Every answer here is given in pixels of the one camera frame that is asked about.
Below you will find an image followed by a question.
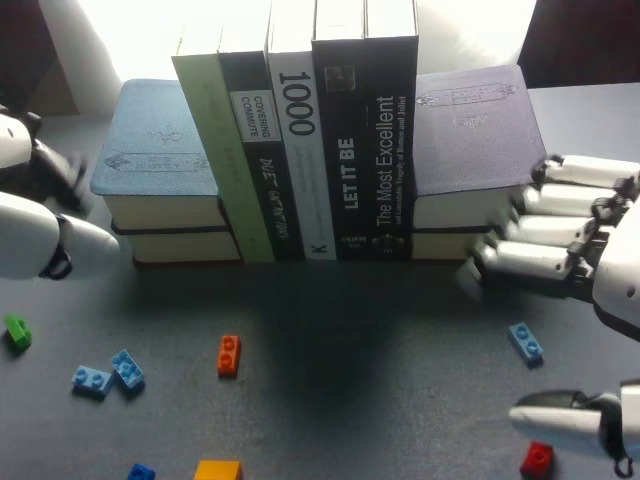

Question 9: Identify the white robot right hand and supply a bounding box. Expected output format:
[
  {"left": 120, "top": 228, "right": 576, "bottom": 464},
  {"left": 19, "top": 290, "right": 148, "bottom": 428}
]
[{"left": 457, "top": 154, "right": 640, "bottom": 474}]

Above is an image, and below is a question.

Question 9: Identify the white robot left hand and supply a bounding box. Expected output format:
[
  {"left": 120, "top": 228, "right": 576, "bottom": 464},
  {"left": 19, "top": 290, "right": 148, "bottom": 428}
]
[{"left": 0, "top": 104, "right": 121, "bottom": 281}]

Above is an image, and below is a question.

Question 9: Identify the black Most Excellent book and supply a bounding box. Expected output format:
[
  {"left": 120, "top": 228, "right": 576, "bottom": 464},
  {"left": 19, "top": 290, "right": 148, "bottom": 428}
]
[{"left": 363, "top": 0, "right": 421, "bottom": 261}]

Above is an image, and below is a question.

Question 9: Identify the green toy brick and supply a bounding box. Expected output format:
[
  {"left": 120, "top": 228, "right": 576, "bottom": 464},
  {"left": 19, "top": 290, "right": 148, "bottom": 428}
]
[{"left": 3, "top": 313, "right": 34, "bottom": 351}]

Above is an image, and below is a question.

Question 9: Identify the light blue toy brick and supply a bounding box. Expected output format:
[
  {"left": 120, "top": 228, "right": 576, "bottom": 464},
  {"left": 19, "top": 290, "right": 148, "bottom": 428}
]
[
  {"left": 506, "top": 321, "right": 546, "bottom": 369},
  {"left": 110, "top": 348, "right": 147, "bottom": 390},
  {"left": 70, "top": 365, "right": 114, "bottom": 400}
]

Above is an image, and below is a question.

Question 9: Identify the dark navy cover book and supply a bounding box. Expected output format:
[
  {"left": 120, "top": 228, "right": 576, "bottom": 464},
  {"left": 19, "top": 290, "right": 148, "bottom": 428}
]
[{"left": 110, "top": 219, "right": 246, "bottom": 267}]

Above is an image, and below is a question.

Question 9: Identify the blue embossed cover book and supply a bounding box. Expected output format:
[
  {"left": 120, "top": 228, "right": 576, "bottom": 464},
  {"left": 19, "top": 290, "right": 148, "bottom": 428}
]
[{"left": 89, "top": 78, "right": 232, "bottom": 232}]

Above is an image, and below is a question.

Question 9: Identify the cream-paged book, red cover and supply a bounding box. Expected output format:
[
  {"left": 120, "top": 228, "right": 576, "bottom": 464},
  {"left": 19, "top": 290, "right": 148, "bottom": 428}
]
[{"left": 410, "top": 225, "right": 504, "bottom": 262}]

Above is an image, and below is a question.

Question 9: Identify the purple embossed cover book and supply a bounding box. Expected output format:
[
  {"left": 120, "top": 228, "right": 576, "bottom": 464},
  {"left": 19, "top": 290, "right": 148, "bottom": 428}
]
[{"left": 410, "top": 63, "right": 550, "bottom": 232}]

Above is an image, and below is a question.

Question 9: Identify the green spine book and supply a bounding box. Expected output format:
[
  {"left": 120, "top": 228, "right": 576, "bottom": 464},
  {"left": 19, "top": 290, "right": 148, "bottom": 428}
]
[{"left": 170, "top": 23, "right": 277, "bottom": 264}]

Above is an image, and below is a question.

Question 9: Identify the red toy brick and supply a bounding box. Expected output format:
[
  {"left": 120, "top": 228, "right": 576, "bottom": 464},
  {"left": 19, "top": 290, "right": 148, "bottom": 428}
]
[{"left": 518, "top": 441, "right": 556, "bottom": 477}]

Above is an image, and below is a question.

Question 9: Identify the orange toy brick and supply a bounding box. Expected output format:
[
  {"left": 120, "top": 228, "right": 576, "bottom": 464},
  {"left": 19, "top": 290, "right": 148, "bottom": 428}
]
[{"left": 216, "top": 334, "right": 243, "bottom": 379}]

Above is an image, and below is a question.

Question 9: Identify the black Covering Commute book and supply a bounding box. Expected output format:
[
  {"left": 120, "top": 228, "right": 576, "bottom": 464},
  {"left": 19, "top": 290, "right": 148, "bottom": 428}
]
[{"left": 216, "top": 23, "right": 302, "bottom": 262}]

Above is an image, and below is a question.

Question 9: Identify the white 1000 book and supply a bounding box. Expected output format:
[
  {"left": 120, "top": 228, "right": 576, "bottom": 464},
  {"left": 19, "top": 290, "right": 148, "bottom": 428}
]
[{"left": 263, "top": 0, "right": 338, "bottom": 261}]

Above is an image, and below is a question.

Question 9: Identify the black Let It Be book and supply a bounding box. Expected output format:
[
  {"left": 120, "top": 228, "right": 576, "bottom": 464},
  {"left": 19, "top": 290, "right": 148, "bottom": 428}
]
[{"left": 310, "top": 0, "right": 375, "bottom": 261}]

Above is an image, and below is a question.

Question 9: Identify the yellow-orange toy brick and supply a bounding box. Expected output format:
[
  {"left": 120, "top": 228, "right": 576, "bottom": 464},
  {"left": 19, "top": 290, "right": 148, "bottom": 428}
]
[{"left": 193, "top": 459, "right": 244, "bottom": 480}]

